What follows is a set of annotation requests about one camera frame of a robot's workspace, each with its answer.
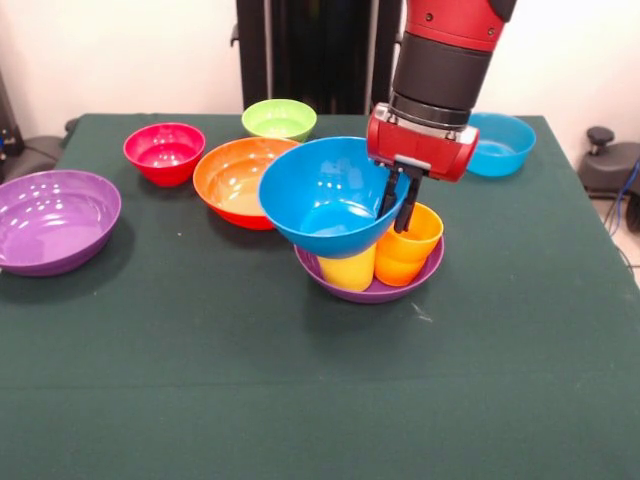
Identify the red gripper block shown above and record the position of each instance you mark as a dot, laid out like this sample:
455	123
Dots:
420	150

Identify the orange stepped cup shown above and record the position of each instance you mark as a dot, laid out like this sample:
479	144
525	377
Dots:
405	255

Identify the blue large bowl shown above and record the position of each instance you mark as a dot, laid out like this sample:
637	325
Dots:
320	200

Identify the yellow smooth cup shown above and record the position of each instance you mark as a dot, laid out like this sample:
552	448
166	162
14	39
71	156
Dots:
347	272

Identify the orange large bowl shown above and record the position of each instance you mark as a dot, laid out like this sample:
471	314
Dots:
225	185

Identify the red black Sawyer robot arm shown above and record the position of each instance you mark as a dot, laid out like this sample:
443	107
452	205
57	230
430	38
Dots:
445	65

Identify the blue small bowl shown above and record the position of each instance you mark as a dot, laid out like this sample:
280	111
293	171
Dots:
505	150

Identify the green small bowl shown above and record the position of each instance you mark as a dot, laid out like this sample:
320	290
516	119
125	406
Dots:
280	120

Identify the black column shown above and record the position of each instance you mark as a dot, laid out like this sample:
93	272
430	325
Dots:
310	55

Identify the dark green tablecloth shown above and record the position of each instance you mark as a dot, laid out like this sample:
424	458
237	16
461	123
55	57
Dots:
320	390

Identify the pink-red small bowl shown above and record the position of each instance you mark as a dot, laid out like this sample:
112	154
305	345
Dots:
165	165

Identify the black equipment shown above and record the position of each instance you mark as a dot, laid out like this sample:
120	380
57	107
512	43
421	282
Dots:
7	125

